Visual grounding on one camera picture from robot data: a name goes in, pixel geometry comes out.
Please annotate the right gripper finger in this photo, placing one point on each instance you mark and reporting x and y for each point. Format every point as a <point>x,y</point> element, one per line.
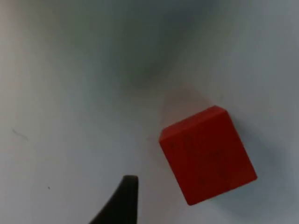
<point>123,205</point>

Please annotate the red cube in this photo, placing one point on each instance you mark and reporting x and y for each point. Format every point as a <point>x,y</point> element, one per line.
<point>205,156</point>

